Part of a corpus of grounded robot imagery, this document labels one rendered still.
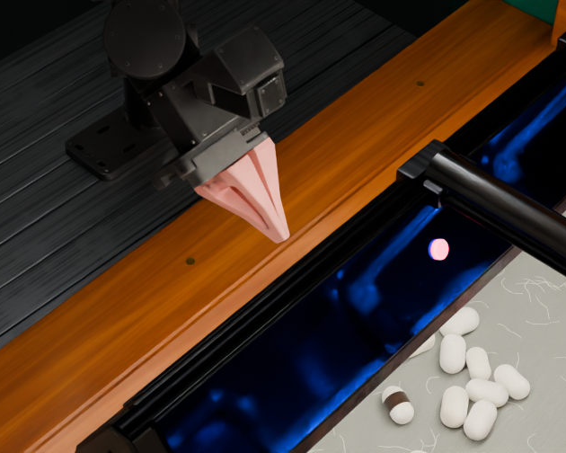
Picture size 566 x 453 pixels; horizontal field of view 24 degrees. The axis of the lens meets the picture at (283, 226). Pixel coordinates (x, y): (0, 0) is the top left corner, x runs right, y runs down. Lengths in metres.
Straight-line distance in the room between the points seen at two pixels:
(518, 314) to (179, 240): 0.30
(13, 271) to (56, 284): 0.05
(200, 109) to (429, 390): 0.30
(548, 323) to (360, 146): 0.24
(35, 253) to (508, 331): 0.46
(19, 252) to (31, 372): 0.24
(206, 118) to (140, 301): 0.20
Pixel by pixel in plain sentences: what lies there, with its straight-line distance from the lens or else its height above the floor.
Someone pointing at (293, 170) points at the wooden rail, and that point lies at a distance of 1.19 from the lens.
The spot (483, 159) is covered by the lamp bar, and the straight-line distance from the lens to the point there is 0.72.
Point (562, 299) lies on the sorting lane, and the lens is 1.14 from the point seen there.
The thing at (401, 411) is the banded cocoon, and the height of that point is 0.76.
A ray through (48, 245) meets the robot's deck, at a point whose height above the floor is 0.67.
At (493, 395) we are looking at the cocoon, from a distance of 1.05.
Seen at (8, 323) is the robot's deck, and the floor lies 0.67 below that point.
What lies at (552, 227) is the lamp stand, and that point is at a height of 1.12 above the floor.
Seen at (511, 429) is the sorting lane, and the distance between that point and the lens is 1.05.
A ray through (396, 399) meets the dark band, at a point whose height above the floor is 0.76.
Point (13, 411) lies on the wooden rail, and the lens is 1.04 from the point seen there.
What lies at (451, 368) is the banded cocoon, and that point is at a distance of 1.07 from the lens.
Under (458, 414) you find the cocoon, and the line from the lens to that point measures 1.03.
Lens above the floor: 1.60
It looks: 47 degrees down
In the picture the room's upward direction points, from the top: straight up
